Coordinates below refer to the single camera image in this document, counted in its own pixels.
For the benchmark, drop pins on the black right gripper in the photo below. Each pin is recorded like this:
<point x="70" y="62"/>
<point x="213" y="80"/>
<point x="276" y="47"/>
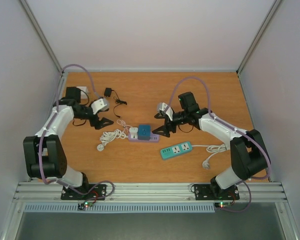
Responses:
<point x="167" y="131"/>

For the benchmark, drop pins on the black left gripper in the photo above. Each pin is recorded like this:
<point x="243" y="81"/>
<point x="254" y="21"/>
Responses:
<point x="100" y="124"/>

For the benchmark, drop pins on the purple power strip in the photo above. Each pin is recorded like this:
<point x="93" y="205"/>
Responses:
<point x="154" y="138"/>

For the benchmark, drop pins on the blue cube socket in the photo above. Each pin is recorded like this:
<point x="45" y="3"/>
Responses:
<point x="144" y="132"/>

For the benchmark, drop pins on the white charger with cable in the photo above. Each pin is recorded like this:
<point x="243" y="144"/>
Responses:
<point x="128" y="130"/>

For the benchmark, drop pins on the black power adapter with cable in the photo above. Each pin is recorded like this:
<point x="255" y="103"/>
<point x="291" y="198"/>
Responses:
<point x="107" y="93"/>

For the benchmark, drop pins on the teal power strip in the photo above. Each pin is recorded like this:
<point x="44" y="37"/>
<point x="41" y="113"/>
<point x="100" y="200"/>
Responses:
<point x="176" y="150"/>

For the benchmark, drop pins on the white tiger print plug adapter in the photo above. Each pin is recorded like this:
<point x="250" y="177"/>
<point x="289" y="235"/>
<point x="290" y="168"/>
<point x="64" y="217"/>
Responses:
<point x="84" y="92"/>

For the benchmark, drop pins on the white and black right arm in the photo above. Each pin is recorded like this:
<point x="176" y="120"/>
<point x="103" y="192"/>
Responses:
<point x="248" y="153"/>

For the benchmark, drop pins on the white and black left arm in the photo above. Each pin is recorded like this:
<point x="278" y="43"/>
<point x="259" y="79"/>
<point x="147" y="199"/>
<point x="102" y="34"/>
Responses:
<point x="45" y="158"/>

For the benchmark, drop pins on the left controller board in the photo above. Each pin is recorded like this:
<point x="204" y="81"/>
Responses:
<point x="85" y="205"/>

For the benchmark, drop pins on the controller board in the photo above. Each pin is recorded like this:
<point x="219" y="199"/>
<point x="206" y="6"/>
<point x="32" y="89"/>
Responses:
<point x="85" y="205"/>
<point x="223" y="204"/>

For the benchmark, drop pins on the right controller board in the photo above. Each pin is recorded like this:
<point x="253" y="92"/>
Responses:
<point x="223" y="204"/>

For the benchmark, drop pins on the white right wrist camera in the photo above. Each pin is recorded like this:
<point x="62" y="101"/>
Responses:
<point x="163" y="107"/>

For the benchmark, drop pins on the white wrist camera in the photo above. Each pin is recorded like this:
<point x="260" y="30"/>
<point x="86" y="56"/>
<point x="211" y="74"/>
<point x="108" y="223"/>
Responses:
<point x="100" y="105"/>
<point x="163" y="107"/>

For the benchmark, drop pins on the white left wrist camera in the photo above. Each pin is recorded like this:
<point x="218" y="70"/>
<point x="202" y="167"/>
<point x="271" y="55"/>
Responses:
<point x="100" y="105"/>

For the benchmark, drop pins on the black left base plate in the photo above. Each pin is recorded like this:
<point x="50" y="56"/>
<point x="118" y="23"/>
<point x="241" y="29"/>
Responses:
<point x="98" y="191"/>

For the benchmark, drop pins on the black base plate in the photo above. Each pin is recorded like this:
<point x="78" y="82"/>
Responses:
<point x="98" y="191"/>
<point x="202" y="192"/>

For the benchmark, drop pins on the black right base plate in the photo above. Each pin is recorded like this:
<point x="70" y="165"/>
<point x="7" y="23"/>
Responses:
<point x="202" y="192"/>

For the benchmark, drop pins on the slotted grey cable duct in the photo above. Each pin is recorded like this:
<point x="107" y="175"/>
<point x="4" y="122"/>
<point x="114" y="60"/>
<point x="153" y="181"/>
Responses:
<point x="119" y="208"/>

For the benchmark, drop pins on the aluminium front rail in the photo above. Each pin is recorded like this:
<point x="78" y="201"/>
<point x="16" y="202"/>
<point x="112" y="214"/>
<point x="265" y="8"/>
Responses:
<point x="261" y="192"/>

